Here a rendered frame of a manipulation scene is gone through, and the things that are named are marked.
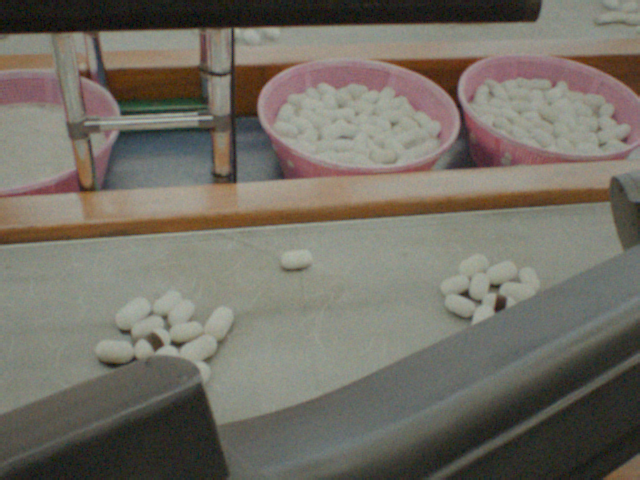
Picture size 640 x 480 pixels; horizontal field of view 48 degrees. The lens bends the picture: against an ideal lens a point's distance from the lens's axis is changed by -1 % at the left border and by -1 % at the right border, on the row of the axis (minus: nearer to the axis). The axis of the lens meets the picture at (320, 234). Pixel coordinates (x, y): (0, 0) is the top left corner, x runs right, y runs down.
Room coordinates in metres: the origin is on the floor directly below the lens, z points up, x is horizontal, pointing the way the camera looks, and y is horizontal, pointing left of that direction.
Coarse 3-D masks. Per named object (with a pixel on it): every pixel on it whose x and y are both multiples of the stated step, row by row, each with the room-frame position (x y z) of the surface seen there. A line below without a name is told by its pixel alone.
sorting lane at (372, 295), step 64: (0, 256) 0.52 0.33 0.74; (64, 256) 0.53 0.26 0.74; (128, 256) 0.53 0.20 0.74; (192, 256) 0.54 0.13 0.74; (256, 256) 0.55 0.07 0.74; (320, 256) 0.56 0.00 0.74; (384, 256) 0.57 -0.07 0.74; (448, 256) 0.58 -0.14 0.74; (512, 256) 0.59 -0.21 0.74; (576, 256) 0.60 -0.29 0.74; (0, 320) 0.43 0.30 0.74; (64, 320) 0.44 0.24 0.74; (192, 320) 0.45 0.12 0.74; (256, 320) 0.46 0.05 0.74; (320, 320) 0.47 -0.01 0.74; (384, 320) 0.48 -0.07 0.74; (448, 320) 0.48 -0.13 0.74; (0, 384) 0.36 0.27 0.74; (64, 384) 0.37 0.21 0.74; (256, 384) 0.39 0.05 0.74; (320, 384) 0.39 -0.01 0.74
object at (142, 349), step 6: (156, 330) 0.42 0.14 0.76; (162, 330) 0.42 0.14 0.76; (162, 336) 0.42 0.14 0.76; (168, 336) 0.42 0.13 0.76; (138, 342) 0.41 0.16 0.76; (144, 342) 0.41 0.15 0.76; (168, 342) 0.42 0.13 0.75; (138, 348) 0.40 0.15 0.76; (144, 348) 0.40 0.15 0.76; (150, 348) 0.40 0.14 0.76; (138, 354) 0.40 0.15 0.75; (144, 354) 0.40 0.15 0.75; (150, 354) 0.40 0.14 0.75
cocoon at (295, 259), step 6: (288, 252) 0.54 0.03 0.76; (294, 252) 0.54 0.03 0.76; (300, 252) 0.54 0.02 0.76; (306, 252) 0.54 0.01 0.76; (282, 258) 0.54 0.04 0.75; (288, 258) 0.53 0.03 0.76; (294, 258) 0.54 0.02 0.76; (300, 258) 0.54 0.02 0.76; (306, 258) 0.54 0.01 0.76; (282, 264) 0.53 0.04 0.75; (288, 264) 0.53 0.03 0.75; (294, 264) 0.53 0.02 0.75; (300, 264) 0.53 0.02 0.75; (306, 264) 0.54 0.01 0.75
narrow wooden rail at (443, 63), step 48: (192, 48) 0.95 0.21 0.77; (240, 48) 0.96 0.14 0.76; (288, 48) 0.97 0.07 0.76; (336, 48) 0.99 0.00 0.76; (384, 48) 1.00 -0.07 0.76; (432, 48) 1.02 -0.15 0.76; (480, 48) 1.03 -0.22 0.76; (528, 48) 1.05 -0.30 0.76; (576, 48) 1.06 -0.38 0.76; (624, 48) 1.08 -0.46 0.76; (144, 96) 0.88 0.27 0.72; (192, 96) 0.90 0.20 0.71; (240, 96) 0.92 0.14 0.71
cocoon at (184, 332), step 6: (180, 324) 0.43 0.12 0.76; (186, 324) 0.43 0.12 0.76; (192, 324) 0.43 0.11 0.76; (198, 324) 0.44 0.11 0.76; (174, 330) 0.43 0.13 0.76; (180, 330) 0.43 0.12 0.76; (186, 330) 0.43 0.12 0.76; (192, 330) 0.43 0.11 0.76; (198, 330) 0.43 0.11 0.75; (174, 336) 0.42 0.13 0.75; (180, 336) 0.42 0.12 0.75; (186, 336) 0.42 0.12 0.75; (192, 336) 0.43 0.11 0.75; (198, 336) 0.43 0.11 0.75; (180, 342) 0.42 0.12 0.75
